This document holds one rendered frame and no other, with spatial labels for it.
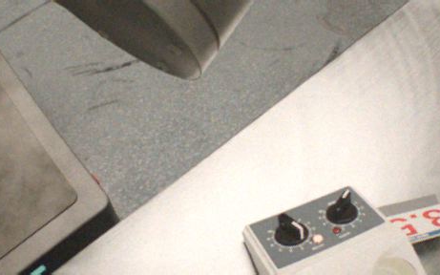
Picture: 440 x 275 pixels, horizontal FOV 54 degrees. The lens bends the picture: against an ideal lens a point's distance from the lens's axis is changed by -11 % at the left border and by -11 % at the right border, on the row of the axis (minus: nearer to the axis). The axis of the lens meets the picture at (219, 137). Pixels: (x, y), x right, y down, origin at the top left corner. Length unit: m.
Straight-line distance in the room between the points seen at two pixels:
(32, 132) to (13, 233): 0.25
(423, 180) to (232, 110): 1.00
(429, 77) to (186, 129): 0.93
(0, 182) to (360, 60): 0.77
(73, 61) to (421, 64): 1.28
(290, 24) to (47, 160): 1.08
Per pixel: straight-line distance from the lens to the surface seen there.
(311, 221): 0.47
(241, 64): 1.61
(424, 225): 0.52
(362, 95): 0.62
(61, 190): 1.00
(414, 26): 0.75
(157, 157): 1.41
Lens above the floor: 1.22
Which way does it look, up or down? 58 degrees down
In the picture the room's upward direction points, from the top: 1 degrees clockwise
